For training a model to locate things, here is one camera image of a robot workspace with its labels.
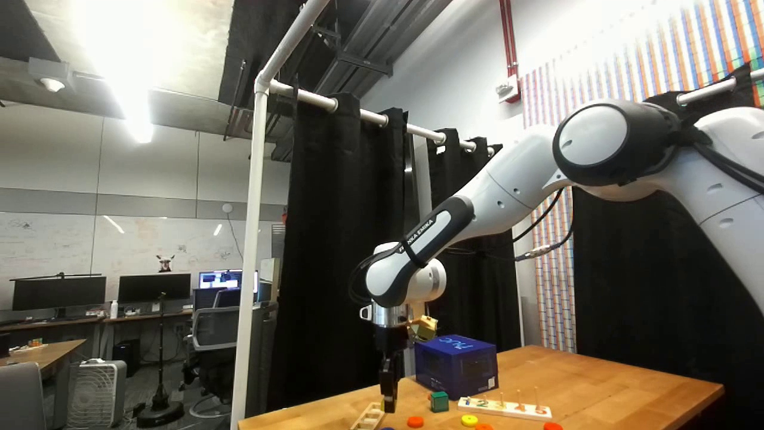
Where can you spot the white box fan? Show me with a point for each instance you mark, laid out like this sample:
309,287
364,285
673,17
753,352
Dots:
96,395

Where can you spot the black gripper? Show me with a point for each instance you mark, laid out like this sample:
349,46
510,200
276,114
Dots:
390,350

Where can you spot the grey office chair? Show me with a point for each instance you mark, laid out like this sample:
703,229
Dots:
213,336

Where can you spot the red wall pipe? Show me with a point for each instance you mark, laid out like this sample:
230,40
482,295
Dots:
508,36

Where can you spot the small wooden desk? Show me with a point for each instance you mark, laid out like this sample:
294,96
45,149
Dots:
45,352

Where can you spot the orange disc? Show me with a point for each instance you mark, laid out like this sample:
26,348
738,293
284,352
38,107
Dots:
414,422

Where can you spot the black backdrop curtain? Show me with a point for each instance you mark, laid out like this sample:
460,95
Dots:
661,319

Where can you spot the wooden slotted rack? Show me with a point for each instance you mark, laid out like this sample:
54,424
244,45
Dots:
371,417

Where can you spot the yellowish wrist camera box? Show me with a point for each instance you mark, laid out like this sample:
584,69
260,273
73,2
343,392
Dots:
426,325

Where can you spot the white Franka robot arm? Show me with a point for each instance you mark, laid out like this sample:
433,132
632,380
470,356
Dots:
516,181

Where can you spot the blue plastic box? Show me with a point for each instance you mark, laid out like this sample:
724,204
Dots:
458,365

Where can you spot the small dark drone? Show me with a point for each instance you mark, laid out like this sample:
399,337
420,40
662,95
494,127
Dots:
167,263

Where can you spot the long office desk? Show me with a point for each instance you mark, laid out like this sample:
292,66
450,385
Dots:
73,321

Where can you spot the long ceiling light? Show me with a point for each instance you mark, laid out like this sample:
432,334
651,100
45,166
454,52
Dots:
128,73

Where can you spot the wooden tray with coloured blocks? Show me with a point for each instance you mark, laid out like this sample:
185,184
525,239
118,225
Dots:
510,409

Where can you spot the green block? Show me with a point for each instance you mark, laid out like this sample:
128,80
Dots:
441,402

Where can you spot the white fire alarm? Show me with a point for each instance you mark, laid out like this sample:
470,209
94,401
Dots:
508,86

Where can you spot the grey chair back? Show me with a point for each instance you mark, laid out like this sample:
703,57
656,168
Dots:
21,398

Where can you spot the white PVC pipe frame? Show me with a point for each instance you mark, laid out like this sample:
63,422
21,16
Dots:
255,239

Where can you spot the narrow black curtain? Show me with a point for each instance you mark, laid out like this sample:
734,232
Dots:
478,303

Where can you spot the dark computer monitor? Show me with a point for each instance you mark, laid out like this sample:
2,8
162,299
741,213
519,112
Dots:
153,287
58,293

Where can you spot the lit blue computer monitor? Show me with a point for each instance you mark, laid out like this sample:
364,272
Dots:
220,281

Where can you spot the red disc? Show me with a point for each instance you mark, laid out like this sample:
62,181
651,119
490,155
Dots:
553,427

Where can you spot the yellow disc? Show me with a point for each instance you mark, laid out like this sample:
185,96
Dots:
470,419

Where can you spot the wide black curtain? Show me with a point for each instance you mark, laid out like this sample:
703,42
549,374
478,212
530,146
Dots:
335,239

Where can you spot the striped colourful wall panel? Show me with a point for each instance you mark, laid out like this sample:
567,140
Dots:
550,103

